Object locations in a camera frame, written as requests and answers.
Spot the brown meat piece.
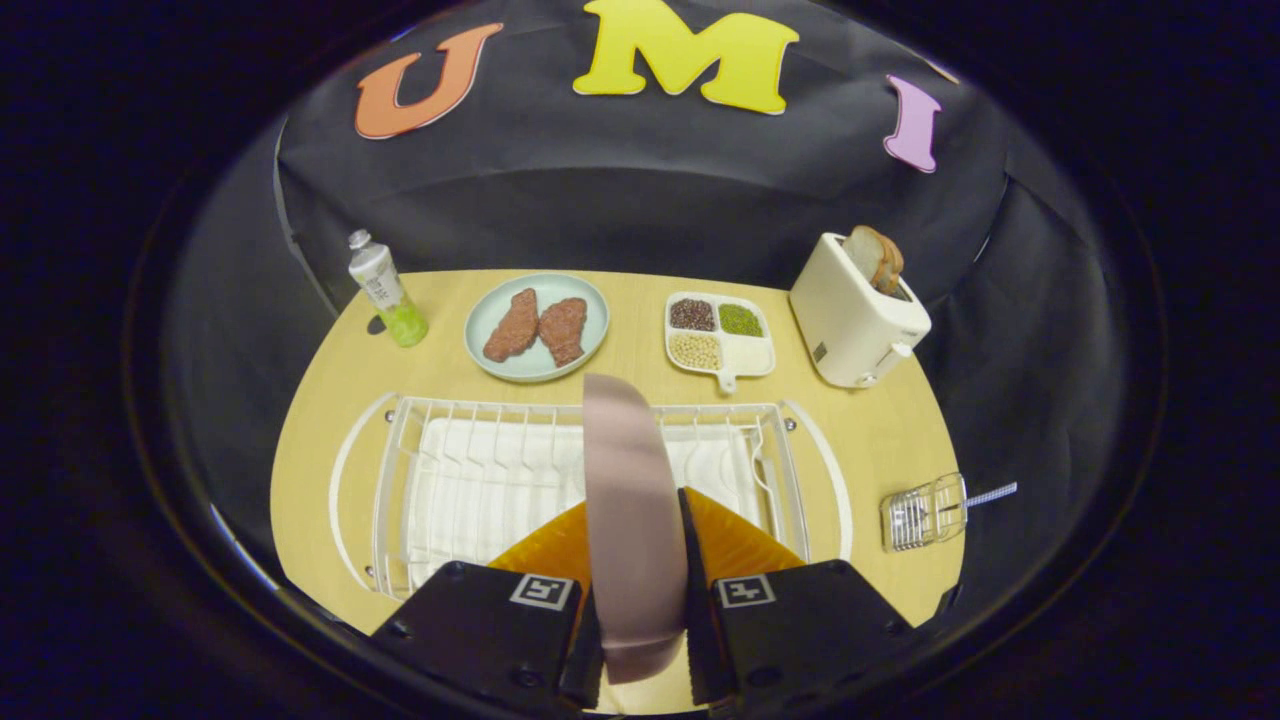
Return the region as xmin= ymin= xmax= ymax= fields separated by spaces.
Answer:
xmin=483 ymin=288 xmax=541 ymax=363
xmin=538 ymin=297 xmax=589 ymax=368

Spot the white toaster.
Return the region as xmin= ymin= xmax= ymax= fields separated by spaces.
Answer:
xmin=788 ymin=232 xmax=933 ymax=389

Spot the pile of yellow soybeans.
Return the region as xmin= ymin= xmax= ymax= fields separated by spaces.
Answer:
xmin=669 ymin=333 xmax=723 ymax=372

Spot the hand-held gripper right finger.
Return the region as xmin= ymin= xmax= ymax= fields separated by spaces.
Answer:
xmin=678 ymin=487 xmax=913 ymax=716

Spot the pink plate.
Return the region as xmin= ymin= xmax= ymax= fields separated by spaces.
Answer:
xmin=582 ymin=373 xmax=691 ymax=686

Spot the pale teal plate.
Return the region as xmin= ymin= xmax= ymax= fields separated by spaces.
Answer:
xmin=464 ymin=272 xmax=611 ymax=384

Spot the white wire dish rack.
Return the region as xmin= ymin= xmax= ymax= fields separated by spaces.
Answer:
xmin=328 ymin=392 xmax=854 ymax=601

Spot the small wire basket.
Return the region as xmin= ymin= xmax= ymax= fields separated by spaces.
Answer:
xmin=880 ymin=473 xmax=969 ymax=553

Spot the white divided dish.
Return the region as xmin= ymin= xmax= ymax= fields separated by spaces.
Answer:
xmin=665 ymin=291 xmax=777 ymax=394

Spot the green liquid bottle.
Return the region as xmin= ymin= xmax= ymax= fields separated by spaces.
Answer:
xmin=347 ymin=229 xmax=430 ymax=349

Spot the blue checkered handle spoon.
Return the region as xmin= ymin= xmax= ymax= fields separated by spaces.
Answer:
xmin=900 ymin=482 xmax=1019 ymax=531

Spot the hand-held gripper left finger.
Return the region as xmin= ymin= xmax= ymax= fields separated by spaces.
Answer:
xmin=370 ymin=500 xmax=606 ymax=716

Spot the black backdrop cloth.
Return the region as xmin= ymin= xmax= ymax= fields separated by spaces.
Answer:
xmin=165 ymin=0 xmax=1121 ymax=601

